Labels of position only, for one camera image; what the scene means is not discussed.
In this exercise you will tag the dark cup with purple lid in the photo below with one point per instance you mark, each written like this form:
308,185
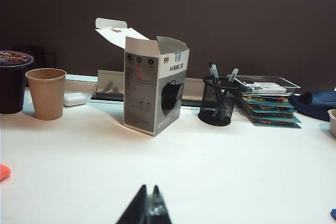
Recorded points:
10,85

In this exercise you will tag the dark blue round letter magnet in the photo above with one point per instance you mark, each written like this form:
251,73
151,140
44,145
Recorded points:
334,214

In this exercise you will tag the white earbuds case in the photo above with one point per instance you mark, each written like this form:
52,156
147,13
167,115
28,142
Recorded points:
74,99

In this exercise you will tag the brown desk divider panel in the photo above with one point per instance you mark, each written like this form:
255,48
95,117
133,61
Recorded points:
236,24

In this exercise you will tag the orange plastic piece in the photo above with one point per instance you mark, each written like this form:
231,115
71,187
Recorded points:
4,172

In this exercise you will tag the black mesh pen holder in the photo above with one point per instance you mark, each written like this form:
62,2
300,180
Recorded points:
218,106

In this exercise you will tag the white grey face mask box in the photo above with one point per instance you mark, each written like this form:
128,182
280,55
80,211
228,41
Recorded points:
141,90

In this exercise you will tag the beige pulp food tray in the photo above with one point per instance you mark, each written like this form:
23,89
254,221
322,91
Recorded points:
333,121

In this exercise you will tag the white marker pen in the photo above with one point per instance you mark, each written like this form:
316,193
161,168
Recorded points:
267,90
262,85

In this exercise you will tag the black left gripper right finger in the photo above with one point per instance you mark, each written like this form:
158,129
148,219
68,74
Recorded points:
158,211

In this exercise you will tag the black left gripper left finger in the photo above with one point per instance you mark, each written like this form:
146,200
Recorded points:
136,211

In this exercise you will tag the black gel pen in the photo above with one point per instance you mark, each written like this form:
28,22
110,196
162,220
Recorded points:
214,70
233,75

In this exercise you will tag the brown paper cup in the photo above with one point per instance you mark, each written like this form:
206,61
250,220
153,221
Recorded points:
47,95

